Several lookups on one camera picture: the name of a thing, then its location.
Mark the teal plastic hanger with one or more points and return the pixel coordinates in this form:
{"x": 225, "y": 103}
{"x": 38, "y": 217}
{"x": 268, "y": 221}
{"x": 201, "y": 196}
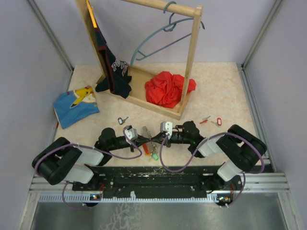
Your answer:
{"x": 153, "y": 36}

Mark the grey key organiser plate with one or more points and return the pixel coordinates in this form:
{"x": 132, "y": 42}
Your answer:
{"x": 146, "y": 133}

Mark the key with red handle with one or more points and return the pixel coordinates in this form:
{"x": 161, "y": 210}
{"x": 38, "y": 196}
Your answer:
{"x": 206, "y": 119}

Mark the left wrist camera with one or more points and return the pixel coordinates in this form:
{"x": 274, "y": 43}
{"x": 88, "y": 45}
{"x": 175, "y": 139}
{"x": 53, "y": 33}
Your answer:
{"x": 130, "y": 133}

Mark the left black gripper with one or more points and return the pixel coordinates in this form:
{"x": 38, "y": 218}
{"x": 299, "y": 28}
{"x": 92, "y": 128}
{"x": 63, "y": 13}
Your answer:
{"x": 141, "y": 140}

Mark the blue Pikachu shirt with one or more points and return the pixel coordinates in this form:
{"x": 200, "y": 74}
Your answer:
{"x": 73, "y": 106}

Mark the key with grey tag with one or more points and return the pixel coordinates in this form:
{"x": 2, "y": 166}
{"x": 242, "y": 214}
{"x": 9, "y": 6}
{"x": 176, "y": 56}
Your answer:
{"x": 121, "y": 121}

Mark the key with red tag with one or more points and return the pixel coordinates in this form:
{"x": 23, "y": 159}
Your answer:
{"x": 147, "y": 152}
{"x": 218, "y": 122}

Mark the key with green tag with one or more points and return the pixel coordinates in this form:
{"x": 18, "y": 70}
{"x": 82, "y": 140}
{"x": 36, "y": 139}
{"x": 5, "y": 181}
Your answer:
{"x": 154, "y": 155}

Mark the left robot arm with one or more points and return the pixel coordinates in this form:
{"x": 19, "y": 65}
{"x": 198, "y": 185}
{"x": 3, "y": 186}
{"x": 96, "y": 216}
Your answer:
{"x": 66, "y": 161}

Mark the navy blue shirt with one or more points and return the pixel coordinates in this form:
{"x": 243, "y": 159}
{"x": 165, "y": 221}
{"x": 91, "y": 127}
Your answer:
{"x": 116, "y": 72}

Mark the wooden clothes rack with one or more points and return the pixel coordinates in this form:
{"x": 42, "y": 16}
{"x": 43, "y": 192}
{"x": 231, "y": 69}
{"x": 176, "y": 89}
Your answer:
{"x": 140, "y": 75}

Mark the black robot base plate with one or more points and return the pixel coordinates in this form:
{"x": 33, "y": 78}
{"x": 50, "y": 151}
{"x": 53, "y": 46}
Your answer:
{"x": 156, "y": 182}

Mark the red crumpled cloth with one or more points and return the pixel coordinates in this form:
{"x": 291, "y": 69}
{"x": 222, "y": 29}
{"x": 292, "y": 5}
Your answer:
{"x": 165, "y": 89}

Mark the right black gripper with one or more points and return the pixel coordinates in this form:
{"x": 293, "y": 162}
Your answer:
{"x": 159, "y": 137}

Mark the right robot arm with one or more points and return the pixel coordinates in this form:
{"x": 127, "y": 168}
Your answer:
{"x": 244, "y": 151}

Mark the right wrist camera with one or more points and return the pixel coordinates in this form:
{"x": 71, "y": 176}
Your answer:
{"x": 166, "y": 127}

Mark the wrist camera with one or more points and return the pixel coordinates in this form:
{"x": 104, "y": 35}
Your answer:
{"x": 130, "y": 133}
{"x": 166, "y": 127}

